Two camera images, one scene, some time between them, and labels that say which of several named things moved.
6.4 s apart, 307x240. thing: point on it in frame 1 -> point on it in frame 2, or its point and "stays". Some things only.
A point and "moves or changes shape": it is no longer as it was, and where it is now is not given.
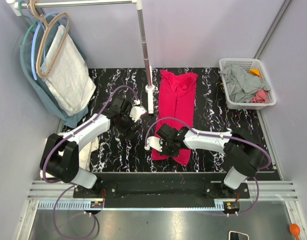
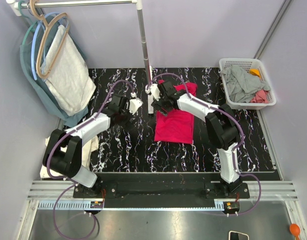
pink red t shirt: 176,106 moves or changes shape
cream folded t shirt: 85,156 stays
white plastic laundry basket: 246,83 stays
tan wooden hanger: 38,71 stays
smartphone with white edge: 235,235 stays
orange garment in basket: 255,71 stays
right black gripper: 166,147 -> 161,104
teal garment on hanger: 34,43 stays
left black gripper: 130,124 -> 125,113
